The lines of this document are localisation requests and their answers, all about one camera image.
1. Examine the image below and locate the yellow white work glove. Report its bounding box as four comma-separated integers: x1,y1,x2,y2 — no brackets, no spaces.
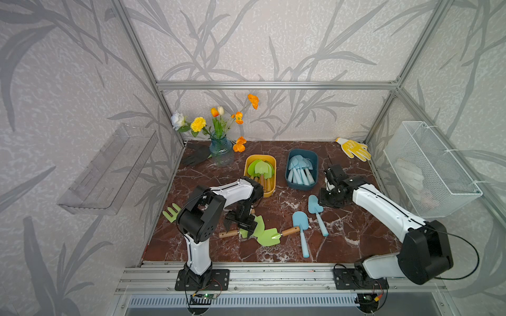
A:
335,138,372,162

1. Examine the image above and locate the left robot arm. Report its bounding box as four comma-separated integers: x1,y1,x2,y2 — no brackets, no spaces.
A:
176,176,264,279

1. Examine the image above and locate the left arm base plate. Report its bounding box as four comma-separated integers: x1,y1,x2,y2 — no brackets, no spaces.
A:
175,269,230,292

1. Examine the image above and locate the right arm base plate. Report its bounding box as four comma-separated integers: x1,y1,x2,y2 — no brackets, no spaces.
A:
333,263,390,293

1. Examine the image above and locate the glass vase with flowers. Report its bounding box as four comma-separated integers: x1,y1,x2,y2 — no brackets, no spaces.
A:
171,106,246,167

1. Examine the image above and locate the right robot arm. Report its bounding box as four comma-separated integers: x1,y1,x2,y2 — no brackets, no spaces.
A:
319,165,454,285

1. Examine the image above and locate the clear acrylic wall shelf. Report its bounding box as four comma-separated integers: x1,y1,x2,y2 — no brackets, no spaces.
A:
57,124,158,216

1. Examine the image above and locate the green square shovel wooden handle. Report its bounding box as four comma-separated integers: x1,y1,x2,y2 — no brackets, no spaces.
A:
257,226,300,247

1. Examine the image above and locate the white wire mesh basket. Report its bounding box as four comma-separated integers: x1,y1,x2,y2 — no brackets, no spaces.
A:
383,121,482,218

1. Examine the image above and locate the yellow storage box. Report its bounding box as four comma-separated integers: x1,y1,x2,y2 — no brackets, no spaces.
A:
244,154,277,198

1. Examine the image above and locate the dark teal storage box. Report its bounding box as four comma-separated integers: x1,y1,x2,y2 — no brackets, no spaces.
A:
285,149,319,191

